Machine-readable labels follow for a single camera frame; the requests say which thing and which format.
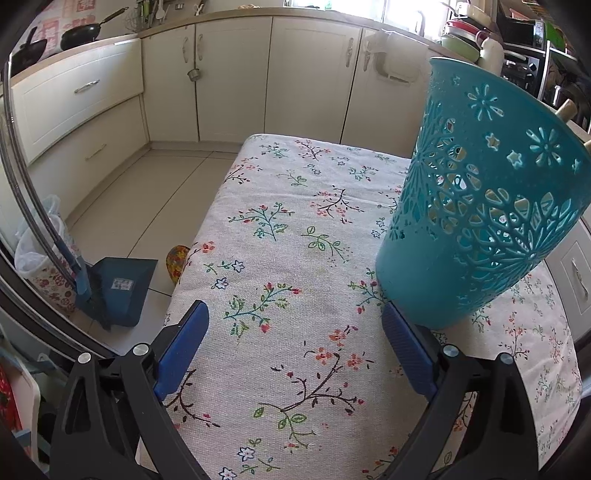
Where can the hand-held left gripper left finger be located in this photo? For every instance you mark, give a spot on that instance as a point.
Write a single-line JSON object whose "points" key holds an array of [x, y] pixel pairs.
{"points": [[184, 341]]}

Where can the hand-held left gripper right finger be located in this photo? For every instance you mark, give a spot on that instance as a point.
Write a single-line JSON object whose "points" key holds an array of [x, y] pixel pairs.
{"points": [[406, 346]]}

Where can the teal perforated plastic basket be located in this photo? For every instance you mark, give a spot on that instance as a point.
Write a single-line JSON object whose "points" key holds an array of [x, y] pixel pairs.
{"points": [[429, 272]]}

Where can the colourful slipper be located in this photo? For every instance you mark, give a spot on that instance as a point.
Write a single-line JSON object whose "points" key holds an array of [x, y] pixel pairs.
{"points": [[177, 264]]}

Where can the blue dustpan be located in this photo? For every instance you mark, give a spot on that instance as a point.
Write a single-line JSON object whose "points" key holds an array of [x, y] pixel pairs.
{"points": [[122, 288]]}

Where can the floral tablecloth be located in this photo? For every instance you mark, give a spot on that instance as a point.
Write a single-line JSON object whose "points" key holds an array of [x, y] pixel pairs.
{"points": [[286, 277]]}

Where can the blue broom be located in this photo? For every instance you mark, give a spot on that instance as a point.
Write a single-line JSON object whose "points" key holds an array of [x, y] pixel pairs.
{"points": [[81, 277]]}

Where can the floral trash bin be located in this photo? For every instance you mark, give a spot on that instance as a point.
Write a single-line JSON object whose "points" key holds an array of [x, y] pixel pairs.
{"points": [[44, 272]]}

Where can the small hanging metal cup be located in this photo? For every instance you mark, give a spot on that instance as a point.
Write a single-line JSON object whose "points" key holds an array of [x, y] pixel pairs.
{"points": [[195, 74]]}

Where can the cream kitchen base cabinets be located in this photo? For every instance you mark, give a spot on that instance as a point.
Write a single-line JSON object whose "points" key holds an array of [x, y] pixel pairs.
{"points": [[231, 78]]}

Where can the white door-mounted holder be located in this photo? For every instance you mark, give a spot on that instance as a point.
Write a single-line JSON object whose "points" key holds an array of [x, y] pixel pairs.
{"points": [[399, 57]]}

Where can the black toaster oven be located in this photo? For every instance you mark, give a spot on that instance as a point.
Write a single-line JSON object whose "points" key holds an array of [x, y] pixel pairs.
{"points": [[524, 69]]}

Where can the white jug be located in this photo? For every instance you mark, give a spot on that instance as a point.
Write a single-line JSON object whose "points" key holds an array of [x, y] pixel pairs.
{"points": [[491, 55]]}

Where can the green bowl stack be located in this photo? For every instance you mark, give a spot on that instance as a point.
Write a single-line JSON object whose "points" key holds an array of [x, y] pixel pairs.
{"points": [[459, 46]]}

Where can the black sink faucet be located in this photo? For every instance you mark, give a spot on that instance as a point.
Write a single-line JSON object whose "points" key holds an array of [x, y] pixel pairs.
{"points": [[419, 22]]}

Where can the black pan with ladle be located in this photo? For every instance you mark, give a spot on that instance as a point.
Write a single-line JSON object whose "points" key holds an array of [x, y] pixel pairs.
{"points": [[27, 53]]}

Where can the black microwave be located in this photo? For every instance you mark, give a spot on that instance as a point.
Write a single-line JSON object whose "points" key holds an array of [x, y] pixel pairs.
{"points": [[519, 30]]}

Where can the green cutting board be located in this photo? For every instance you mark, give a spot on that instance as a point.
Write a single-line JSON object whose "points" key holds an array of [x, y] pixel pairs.
{"points": [[555, 36]]}

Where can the chrome curved rail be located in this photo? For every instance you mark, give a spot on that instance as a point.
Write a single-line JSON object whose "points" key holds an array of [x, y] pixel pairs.
{"points": [[27, 221]]}

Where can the wall utensil rack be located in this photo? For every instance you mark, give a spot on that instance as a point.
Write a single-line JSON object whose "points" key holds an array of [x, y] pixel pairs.
{"points": [[154, 14]]}

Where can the red wall stickers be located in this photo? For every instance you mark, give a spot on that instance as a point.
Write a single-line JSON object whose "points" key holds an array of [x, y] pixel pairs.
{"points": [[60, 18]]}

